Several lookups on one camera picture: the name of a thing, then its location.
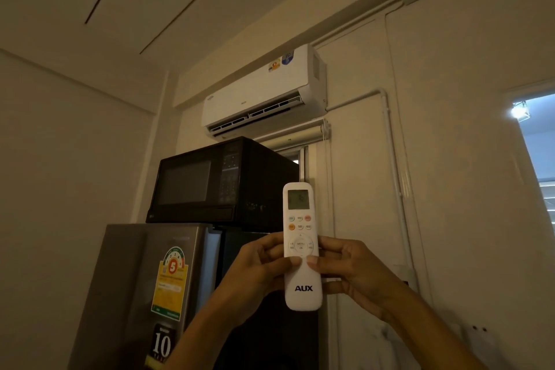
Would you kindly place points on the yellow energy label sticker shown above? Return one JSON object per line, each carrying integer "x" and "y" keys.
{"x": 170, "y": 285}

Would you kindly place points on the white remote wall holder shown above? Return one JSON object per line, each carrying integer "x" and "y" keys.
{"x": 482, "y": 341}

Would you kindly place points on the white conduit pipe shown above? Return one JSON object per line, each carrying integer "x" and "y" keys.
{"x": 394, "y": 157}

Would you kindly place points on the grey refrigerator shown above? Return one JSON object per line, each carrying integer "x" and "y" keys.
{"x": 125, "y": 287}

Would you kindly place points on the white remote control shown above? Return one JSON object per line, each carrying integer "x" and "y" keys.
{"x": 299, "y": 222}

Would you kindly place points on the white air conditioner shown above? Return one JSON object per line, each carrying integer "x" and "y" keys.
{"x": 256, "y": 88}

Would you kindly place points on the louvre window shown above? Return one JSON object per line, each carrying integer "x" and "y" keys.
{"x": 548, "y": 200}

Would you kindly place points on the white breaker box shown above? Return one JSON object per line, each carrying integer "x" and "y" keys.
{"x": 406, "y": 278}

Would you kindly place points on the person's right hand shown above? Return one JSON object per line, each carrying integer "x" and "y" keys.
{"x": 362, "y": 278}

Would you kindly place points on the white ceiling conduit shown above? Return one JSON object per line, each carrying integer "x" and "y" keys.
{"x": 357, "y": 20}

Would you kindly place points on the beige roller blind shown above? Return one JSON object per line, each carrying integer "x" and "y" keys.
{"x": 295, "y": 136}

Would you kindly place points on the person's left hand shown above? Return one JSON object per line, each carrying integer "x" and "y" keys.
{"x": 253, "y": 278}

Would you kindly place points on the black warranty sticker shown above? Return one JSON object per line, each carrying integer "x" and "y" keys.
{"x": 162, "y": 343}

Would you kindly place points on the black microwave oven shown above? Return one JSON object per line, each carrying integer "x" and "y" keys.
{"x": 186, "y": 183}

